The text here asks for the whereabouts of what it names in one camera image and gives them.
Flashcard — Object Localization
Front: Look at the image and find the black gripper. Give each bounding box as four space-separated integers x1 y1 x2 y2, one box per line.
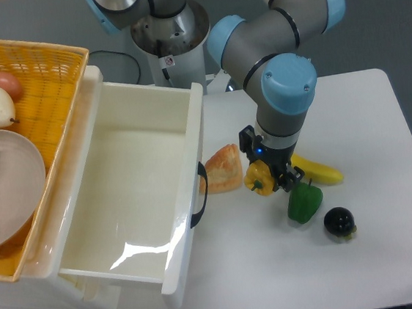
238 125 304 192

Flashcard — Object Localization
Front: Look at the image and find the yellow bell pepper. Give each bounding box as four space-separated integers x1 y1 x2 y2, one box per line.
243 160 275 196

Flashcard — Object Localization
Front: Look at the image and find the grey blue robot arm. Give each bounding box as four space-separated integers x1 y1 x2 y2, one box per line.
85 0 346 196

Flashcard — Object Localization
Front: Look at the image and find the green bell pepper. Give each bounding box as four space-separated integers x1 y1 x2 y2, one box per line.
287 182 323 224

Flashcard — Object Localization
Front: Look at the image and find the open white upper drawer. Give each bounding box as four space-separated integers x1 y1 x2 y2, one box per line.
60 82 203 308

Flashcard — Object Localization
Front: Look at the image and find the white drawer cabinet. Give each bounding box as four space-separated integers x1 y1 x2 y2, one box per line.
0 65 121 309

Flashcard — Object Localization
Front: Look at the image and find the triangular bread piece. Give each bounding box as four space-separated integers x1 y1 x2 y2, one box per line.
199 143 243 194

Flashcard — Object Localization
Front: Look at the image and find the yellow banana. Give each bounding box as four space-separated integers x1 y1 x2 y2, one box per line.
291 153 344 186

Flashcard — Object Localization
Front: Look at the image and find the dark purple eggplant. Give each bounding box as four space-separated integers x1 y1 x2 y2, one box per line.
323 207 357 240

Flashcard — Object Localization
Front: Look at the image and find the yellow woven basket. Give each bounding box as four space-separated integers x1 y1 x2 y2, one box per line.
0 40 89 283

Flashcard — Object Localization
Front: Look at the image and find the beige plate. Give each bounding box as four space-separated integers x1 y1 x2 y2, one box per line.
0 130 46 246

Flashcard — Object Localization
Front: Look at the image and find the pink peach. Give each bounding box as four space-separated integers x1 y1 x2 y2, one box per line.
0 71 24 101

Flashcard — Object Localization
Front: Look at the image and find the black drawer handle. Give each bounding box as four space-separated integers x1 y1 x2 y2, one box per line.
190 162 209 228

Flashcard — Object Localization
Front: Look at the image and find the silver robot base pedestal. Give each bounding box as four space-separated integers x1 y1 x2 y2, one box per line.
130 0 210 89

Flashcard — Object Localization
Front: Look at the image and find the black cable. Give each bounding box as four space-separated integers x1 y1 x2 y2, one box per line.
87 45 143 90

